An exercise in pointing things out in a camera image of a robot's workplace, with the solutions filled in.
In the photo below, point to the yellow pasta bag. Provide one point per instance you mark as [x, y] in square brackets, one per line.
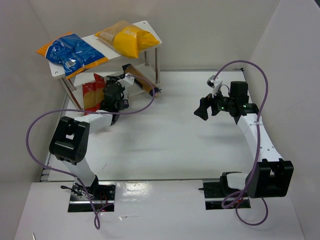
[127, 39]

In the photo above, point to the blue orange pasta bag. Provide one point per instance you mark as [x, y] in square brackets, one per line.
[72, 53]

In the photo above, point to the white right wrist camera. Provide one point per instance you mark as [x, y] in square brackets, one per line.
[215, 83]

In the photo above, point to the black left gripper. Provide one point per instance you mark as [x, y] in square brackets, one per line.
[114, 81]

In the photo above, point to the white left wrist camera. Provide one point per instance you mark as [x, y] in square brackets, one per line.
[126, 81]

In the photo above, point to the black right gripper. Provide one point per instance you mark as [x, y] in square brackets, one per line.
[213, 105]

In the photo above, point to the red spaghetti pack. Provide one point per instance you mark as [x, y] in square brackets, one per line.
[93, 94]
[99, 82]

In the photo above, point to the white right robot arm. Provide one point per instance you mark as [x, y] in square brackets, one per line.
[272, 175]

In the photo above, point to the brown spaghetti box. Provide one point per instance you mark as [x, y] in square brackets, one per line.
[142, 81]

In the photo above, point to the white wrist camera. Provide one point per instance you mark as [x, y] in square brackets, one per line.
[215, 83]
[126, 81]

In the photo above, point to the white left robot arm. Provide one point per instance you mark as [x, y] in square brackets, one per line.
[70, 140]

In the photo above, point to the white two-tier shelf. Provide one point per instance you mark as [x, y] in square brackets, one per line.
[58, 72]

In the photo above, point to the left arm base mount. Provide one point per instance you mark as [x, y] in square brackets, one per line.
[103, 200]

